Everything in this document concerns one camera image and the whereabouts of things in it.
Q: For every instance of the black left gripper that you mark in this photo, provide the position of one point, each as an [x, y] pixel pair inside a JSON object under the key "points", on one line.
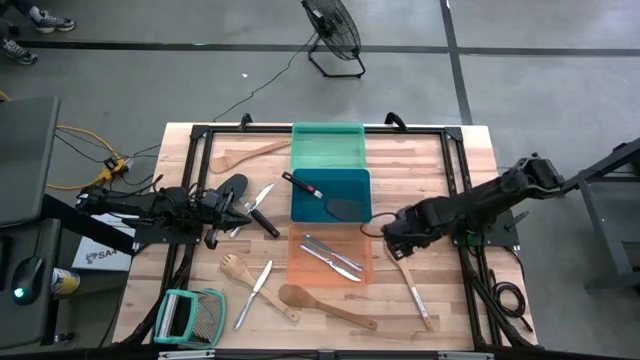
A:
{"points": [[215, 220]]}

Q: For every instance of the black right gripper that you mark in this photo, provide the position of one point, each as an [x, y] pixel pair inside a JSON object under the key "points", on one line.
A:
{"points": [[412, 222]]}

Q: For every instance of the long wooden spatula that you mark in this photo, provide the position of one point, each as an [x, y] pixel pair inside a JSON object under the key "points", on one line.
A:
{"points": [[412, 290]]}

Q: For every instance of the wooden slotted spork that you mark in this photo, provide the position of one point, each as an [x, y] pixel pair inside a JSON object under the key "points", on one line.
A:
{"points": [[235, 267]]}

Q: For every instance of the black spatula with red mark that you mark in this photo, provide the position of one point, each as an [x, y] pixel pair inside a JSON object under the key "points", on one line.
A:
{"points": [[345, 210]]}

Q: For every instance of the blue translucent bin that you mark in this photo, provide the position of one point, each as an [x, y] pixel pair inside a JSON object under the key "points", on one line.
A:
{"points": [[310, 210]]}

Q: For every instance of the dark wooden spoon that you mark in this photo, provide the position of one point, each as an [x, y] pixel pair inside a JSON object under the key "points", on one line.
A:
{"points": [[292, 296]]}

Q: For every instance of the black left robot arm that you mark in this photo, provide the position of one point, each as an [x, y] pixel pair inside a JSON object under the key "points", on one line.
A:
{"points": [[130, 204]]}

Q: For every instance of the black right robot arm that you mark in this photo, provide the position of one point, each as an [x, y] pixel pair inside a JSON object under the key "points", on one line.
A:
{"points": [[490, 197]]}

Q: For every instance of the orange translucent bin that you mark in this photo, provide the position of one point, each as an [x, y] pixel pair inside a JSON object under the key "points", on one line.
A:
{"points": [[305, 275]]}

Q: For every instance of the teal box grater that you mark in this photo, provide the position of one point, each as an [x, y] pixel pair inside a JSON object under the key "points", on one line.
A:
{"points": [[205, 317]]}

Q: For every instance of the green translucent bin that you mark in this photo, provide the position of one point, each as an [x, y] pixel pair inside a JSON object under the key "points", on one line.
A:
{"points": [[327, 147]]}

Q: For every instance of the white printed box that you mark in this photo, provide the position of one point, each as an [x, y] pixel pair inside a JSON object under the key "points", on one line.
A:
{"points": [[100, 256]]}

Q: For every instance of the black metal stand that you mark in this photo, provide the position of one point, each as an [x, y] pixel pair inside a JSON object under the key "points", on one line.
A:
{"points": [[600, 169], [85, 225]]}

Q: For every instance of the yellow and white can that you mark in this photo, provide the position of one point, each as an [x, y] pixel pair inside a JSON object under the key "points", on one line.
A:
{"points": [[66, 281]]}

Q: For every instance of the black floor fan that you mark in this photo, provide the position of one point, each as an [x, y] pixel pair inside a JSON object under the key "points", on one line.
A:
{"points": [[324, 21]]}

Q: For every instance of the grey side table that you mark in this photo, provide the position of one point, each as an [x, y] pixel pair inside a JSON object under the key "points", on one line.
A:
{"points": [[25, 160], [30, 325]]}

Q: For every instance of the black computer mouse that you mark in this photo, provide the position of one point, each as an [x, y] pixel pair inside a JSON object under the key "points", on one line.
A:
{"points": [[27, 280]]}

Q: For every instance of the person's shoe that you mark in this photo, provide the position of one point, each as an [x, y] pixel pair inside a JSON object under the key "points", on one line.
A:
{"points": [[52, 22], [17, 51]]}

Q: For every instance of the person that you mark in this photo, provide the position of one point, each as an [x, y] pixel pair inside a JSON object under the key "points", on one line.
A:
{"points": [[22, 5]]}

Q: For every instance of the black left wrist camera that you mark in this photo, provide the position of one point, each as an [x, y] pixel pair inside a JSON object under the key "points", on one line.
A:
{"points": [[211, 198]]}

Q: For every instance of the black aluminium table frame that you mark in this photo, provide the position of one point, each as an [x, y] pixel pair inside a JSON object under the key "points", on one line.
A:
{"points": [[425, 130]]}

